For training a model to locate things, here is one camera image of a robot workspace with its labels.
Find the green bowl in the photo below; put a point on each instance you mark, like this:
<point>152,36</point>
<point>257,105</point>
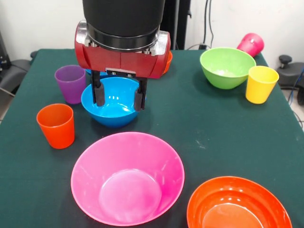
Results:
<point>226,69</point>

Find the dark green table cloth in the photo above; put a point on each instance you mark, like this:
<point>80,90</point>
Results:
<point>213,142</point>

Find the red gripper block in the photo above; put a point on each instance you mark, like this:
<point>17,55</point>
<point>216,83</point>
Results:
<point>118,61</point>

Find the yellow cup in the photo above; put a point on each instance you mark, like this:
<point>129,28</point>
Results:
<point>260,88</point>

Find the large shallow orange bowl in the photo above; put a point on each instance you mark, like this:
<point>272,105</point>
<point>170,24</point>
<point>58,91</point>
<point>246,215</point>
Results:
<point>237,206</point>

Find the large pink bowl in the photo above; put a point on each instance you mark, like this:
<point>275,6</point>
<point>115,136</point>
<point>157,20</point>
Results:
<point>127,178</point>

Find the purple cup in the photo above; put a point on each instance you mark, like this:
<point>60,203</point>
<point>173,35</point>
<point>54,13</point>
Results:
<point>71,88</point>

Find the pink cup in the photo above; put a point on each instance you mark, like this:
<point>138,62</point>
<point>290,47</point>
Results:
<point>251,45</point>

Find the small orange bowl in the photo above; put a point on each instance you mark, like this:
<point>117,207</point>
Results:
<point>168,63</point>

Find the small dark blue bowl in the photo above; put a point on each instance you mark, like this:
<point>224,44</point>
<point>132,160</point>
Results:
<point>103,74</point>

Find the black pedestal leg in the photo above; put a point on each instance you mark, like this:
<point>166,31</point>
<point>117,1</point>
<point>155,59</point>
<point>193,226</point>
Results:
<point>289,76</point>
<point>14,71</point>

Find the light blue bowl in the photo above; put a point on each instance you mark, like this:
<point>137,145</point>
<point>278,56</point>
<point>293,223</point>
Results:
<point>116,109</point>

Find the orange cup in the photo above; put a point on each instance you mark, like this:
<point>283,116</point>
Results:
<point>57,128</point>

